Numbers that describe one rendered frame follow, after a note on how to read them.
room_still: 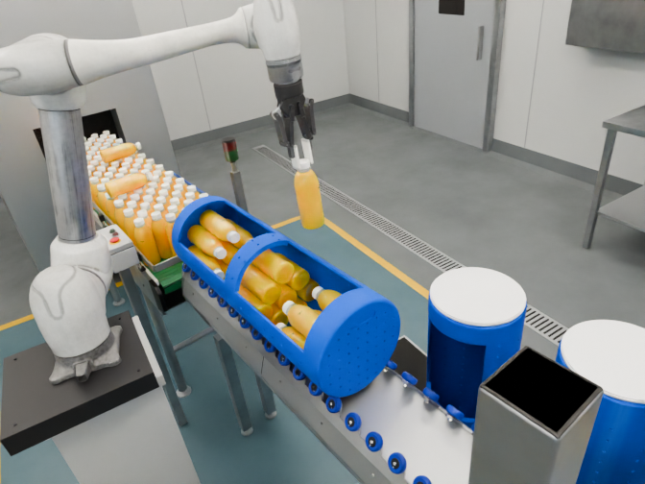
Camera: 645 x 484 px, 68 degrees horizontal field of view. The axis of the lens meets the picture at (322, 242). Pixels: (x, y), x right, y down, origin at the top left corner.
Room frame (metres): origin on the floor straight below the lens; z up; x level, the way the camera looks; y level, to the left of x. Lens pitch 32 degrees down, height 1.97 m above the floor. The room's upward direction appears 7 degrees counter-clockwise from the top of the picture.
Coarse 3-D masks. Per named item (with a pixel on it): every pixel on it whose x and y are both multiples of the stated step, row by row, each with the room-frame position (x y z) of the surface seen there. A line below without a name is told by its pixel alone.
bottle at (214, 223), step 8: (200, 216) 1.56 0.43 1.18; (208, 216) 1.53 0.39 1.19; (216, 216) 1.52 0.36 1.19; (208, 224) 1.50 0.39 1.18; (216, 224) 1.47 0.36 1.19; (224, 224) 1.46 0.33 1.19; (232, 224) 1.48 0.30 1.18; (216, 232) 1.45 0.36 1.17; (224, 232) 1.43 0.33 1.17; (224, 240) 1.43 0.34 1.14
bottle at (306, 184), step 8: (296, 176) 1.25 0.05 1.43; (304, 176) 1.24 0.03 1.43; (312, 176) 1.25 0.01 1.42; (296, 184) 1.25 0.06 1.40; (304, 184) 1.23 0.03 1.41; (312, 184) 1.24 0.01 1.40; (296, 192) 1.25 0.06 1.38; (304, 192) 1.23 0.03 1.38; (312, 192) 1.23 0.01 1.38; (320, 192) 1.26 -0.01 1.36; (304, 200) 1.23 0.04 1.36; (312, 200) 1.23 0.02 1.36; (320, 200) 1.25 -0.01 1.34; (304, 208) 1.23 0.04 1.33; (312, 208) 1.23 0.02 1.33; (320, 208) 1.24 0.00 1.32; (304, 216) 1.24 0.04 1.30; (312, 216) 1.23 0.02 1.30; (320, 216) 1.24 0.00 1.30; (304, 224) 1.24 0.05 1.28; (312, 224) 1.23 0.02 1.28; (320, 224) 1.24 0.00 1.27
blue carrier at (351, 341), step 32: (192, 224) 1.56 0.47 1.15; (256, 224) 1.54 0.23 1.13; (192, 256) 1.37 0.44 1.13; (256, 256) 1.19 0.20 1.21; (288, 256) 1.39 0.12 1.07; (224, 288) 1.19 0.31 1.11; (352, 288) 1.11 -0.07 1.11; (256, 320) 1.03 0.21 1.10; (320, 320) 0.88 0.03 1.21; (352, 320) 0.87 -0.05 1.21; (384, 320) 0.93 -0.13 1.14; (288, 352) 0.91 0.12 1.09; (320, 352) 0.82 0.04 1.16; (352, 352) 0.87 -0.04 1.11; (384, 352) 0.93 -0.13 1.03; (320, 384) 0.81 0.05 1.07; (352, 384) 0.86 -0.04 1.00
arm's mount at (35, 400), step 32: (128, 320) 1.19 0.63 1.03; (32, 352) 1.09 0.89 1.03; (128, 352) 1.02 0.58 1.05; (32, 384) 0.94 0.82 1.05; (64, 384) 0.93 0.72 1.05; (96, 384) 0.91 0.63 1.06; (128, 384) 0.90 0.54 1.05; (32, 416) 0.82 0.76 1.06; (64, 416) 0.82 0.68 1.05; (96, 416) 0.85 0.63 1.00
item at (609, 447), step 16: (560, 352) 0.87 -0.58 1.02; (608, 400) 0.71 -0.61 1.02; (608, 416) 0.71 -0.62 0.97; (624, 416) 0.69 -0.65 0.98; (640, 416) 0.68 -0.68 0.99; (592, 432) 0.72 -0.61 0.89; (608, 432) 0.70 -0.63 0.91; (624, 432) 0.69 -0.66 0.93; (640, 432) 0.68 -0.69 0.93; (592, 448) 0.71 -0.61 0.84; (608, 448) 0.69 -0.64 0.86; (624, 448) 0.68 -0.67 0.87; (640, 448) 0.68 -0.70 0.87; (592, 464) 0.71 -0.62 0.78; (608, 464) 0.69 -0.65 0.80; (624, 464) 0.68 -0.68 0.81; (640, 464) 0.68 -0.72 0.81; (592, 480) 0.70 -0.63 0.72; (608, 480) 0.69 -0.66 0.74; (624, 480) 0.68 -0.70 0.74; (640, 480) 0.68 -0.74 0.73
